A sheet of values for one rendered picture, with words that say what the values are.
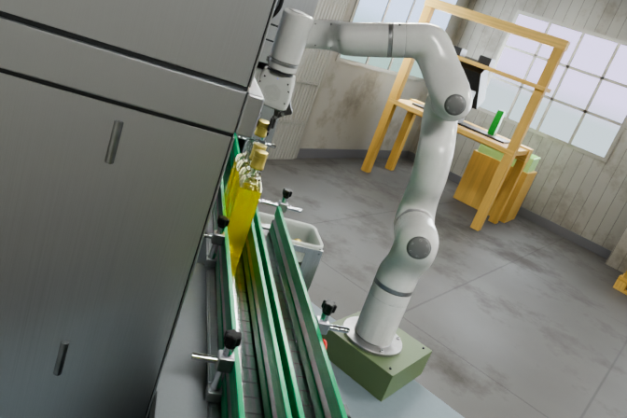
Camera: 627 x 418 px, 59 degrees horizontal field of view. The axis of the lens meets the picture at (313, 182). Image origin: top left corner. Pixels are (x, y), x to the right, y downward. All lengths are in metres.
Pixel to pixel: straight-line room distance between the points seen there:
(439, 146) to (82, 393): 1.03
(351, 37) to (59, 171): 0.90
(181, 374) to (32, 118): 0.50
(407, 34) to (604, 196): 6.69
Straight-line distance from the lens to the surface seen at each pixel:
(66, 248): 0.85
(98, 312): 0.90
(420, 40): 1.49
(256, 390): 1.06
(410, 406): 1.75
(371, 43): 1.49
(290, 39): 1.50
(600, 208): 8.05
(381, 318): 1.69
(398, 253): 1.55
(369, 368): 1.69
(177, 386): 1.02
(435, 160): 1.53
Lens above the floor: 1.70
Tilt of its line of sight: 17 degrees down
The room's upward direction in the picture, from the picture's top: 20 degrees clockwise
